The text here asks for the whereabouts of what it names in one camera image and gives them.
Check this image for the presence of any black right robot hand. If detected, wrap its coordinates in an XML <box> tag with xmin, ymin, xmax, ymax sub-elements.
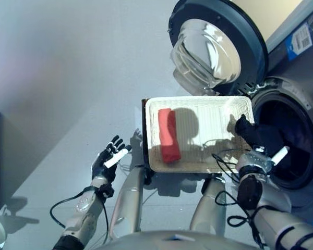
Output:
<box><xmin>236</xmin><ymin>145</ymin><xmax>290</xmax><ymax>178</ymax></box>

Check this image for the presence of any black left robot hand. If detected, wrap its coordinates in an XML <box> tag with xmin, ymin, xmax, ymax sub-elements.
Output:
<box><xmin>91</xmin><ymin>134</ymin><xmax>133</xmax><ymax>185</ymax></box>

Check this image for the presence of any black cloth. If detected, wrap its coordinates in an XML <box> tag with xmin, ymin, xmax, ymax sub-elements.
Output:
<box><xmin>234</xmin><ymin>114</ymin><xmax>287</xmax><ymax>154</ymax></box>

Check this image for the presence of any red cloth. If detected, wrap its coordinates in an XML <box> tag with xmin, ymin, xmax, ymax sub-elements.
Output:
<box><xmin>158</xmin><ymin>108</ymin><xmax>182</xmax><ymax>164</ymax></box>

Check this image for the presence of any grey washing machine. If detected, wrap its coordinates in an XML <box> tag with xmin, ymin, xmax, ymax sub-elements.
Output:
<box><xmin>237</xmin><ymin>0</ymin><xmax>313</xmax><ymax>230</ymax></box>

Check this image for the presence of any silver left robot leg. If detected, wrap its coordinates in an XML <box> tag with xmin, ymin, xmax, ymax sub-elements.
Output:
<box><xmin>109</xmin><ymin>165</ymin><xmax>147</xmax><ymax>239</ymax></box>

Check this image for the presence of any silver robot leg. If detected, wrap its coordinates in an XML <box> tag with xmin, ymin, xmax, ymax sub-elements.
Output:
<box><xmin>189</xmin><ymin>176</ymin><xmax>227</xmax><ymax>236</ymax></box>
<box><xmin>109</xmin><ymin>165</ymin><xmax>147</xmax><ymax>239</ymax></box>

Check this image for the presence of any silver right robot leg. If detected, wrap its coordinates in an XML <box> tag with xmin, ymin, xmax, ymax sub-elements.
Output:
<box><xmin>189</xmin><ymin>176</ymin><xmax>227</xmax><ymax>236</ymax></box>

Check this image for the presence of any white wicker basket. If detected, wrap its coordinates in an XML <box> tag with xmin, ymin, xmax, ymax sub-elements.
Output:
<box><xmin>145</xmin><ymin>95</ymin><xmax>256</xmax><ymax>173</ymax></box>

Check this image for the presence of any grey robot torso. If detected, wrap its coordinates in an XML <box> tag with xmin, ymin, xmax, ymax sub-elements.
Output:
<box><xmin>101</xmin><ymin>229</ymin><xmax>261</xmax><ymax>250</ymax></box>

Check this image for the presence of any blue energy label sticker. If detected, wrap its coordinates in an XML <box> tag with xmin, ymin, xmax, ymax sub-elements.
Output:
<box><xmin>285</xmin><ymin>23</ymin><xmax>312</xmax><ymax>62</ymax></box>

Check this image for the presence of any round glass washer door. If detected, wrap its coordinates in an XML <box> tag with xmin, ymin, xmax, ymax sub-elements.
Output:
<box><xmin>168</xmin><ymin>0</ymin><xmax>269</xmax><ymax>96</ymax></box>

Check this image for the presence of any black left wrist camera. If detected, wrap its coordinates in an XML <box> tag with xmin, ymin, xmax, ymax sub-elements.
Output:
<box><xmin>95</xmin><ymin>183</ymin><xmax>115</xmax><ymax>198</ymax></box>

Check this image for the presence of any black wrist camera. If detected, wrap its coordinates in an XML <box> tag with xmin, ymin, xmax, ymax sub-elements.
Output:
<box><xmin>236</xmin><ymin>174</ymin><xmax>263</xmax><ymax>210</ymax></box>
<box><xmin>95</xmin><ymin>183</ymin><xmax>115</xmax><ymax>198</ymax></box>

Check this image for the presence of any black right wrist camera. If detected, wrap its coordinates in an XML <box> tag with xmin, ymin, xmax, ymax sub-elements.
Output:
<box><xmin>236</xmin><ymin>174</ymin><xmax>263</xmax><ymax>210</ymax></box>

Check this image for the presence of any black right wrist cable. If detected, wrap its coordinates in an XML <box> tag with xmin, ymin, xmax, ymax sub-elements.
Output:
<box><xmin>211</xmin><ymin>148</ymin><xmax>313</xmax><ymax>250</ymax></box>

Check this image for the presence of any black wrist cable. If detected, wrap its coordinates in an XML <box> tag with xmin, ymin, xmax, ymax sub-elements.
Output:
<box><xmin>211</xmin><ymin>148</ymin><xmax>313</xmax><ymax>250</ymax></box>
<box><xmin>49</xmin><ymin>186</ymin><xmax>110</xmax><ymax>245</ymax></box>

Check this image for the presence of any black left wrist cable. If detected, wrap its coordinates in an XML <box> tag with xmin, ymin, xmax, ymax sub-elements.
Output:
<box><xmin>49</xmin><ymin>186</ymin><xmax>110</xmax><ymax>245</ymax></box>

